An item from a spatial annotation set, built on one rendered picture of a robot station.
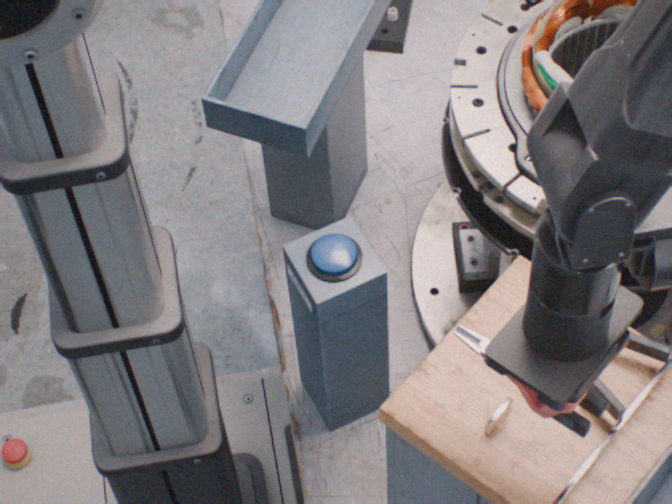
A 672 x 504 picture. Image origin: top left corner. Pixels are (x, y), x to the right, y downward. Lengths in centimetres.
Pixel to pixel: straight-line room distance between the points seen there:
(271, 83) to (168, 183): 125
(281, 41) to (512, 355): 57
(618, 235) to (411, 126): 85
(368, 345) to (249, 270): 117
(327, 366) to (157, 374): 20
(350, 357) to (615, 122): 60
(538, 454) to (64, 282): 46
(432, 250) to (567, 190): 73
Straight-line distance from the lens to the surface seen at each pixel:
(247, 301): 240
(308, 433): 139
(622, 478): 107
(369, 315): 123
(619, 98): 73
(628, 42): 73
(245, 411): 200
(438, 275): 146
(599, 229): 77
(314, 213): 149
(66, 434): 203
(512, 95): 122
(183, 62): 276
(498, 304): 113
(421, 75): 166
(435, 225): 150
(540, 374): 89
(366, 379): 133
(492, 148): 119
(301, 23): 139
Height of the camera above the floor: 203
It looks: 56 degrees down
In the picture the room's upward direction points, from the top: 4 degrees counter-clockwise
